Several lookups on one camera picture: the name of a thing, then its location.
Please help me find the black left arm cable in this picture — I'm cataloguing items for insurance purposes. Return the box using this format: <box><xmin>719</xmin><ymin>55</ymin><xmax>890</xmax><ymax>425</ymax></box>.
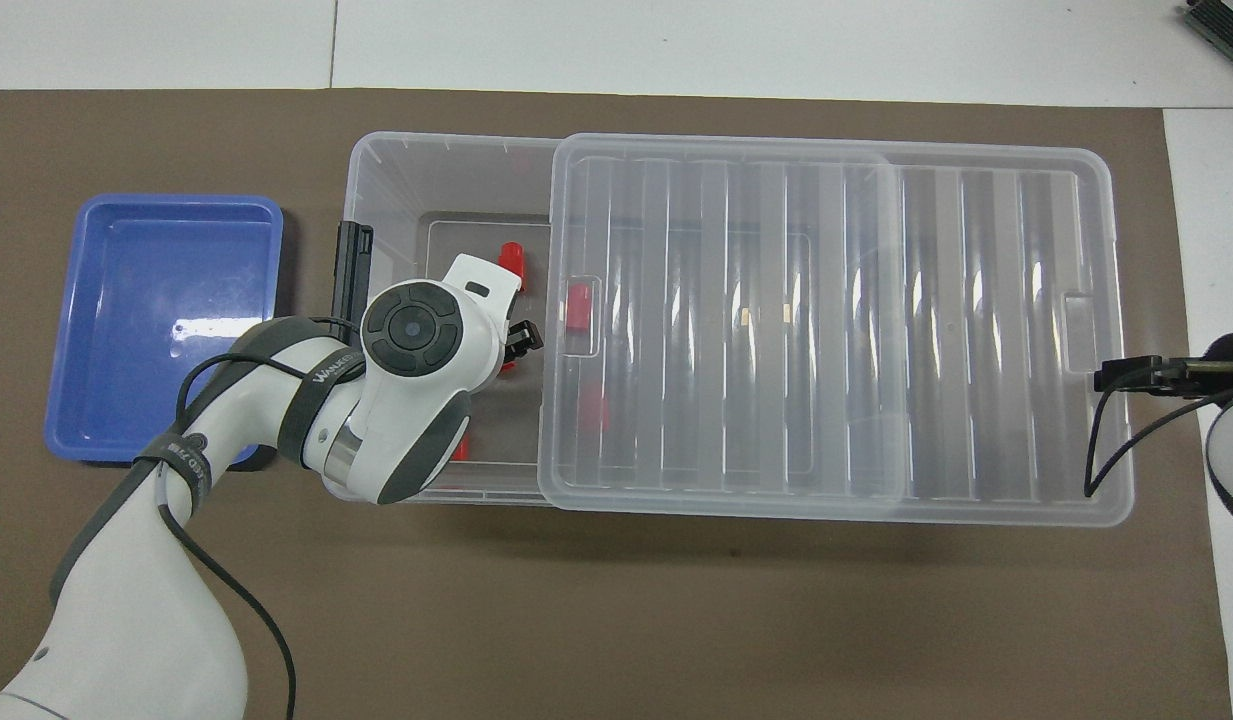
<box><xmin>154</xmin><ymin>314</ymin><xmax>367</xmax><ymax>720</ymax></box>

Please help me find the clear plastic box lid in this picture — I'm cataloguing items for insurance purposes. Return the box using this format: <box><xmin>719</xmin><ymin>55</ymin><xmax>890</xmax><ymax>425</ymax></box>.
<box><xmin>537</xmin><ymin>132</ymin><xmax>1136</xmax><ymax>529</ymax></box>

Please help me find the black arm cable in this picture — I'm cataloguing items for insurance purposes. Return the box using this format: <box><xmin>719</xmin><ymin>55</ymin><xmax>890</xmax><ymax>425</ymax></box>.
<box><xmin>154</xmin><ymin>314</ymin><xmax>367</xmax><ymax>720</ymax></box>
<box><xmin>1083</xmin><ymin>356</ymin><xmax>1233</xmax><ymax>500</ymax></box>

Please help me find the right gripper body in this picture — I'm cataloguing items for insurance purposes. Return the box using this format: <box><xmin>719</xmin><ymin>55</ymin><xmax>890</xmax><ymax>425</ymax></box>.
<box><xmin>1184</xmin><ymin>352</ymin><xmax>1233</xmax><ymax>401</ymax></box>

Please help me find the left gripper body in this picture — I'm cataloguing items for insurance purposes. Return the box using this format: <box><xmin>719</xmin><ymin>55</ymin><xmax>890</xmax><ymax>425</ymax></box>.
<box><xmin>442</xmin><ymin>252</ymin><xmax>525</xmax><ymax>337</ymax></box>

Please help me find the grey ribbed device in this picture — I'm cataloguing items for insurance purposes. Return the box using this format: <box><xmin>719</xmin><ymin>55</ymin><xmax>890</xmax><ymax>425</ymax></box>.
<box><xmin>1180</xmin><ymin>0</ymin><xmax>1233</xmax><ymax>63</ymax></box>

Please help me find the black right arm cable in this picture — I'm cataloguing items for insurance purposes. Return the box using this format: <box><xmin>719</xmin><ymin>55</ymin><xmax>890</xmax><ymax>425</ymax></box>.
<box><xmin>1083</xmin><ymin>356</ymin><xmax>1233</xmax><ymax>500</ymax></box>

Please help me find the dark grey velcro strap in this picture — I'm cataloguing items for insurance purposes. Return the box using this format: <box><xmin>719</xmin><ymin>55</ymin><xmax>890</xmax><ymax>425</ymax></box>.
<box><xmin>276</xmin><ymin>343</ymin><xmax>369</xmax><ymax>468</ymax></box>
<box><xmin>133</xmin><ymin>428</ymin><xmax>215</xmax><ymax>519</ymax></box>

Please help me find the blue plastic tray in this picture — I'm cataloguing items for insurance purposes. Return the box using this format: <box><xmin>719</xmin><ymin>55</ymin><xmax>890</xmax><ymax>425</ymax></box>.
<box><xmin>43</xmin><ymin>194</ymin><xmax>284</xmax><ymax>469</ymax></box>

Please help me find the brown table mat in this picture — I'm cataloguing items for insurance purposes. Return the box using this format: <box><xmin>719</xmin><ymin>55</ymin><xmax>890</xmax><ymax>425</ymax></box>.
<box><xmin>0</xmin><ymin>88</ymin><xmax>1233</xmax><ymax>720</ymax></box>

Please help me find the clear plastic storage box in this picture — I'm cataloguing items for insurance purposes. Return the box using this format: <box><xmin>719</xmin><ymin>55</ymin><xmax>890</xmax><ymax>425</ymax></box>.
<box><xmin>320</xmin><ymin>131</ymin><xmax>913</xmax><ymax>505</ymax></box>

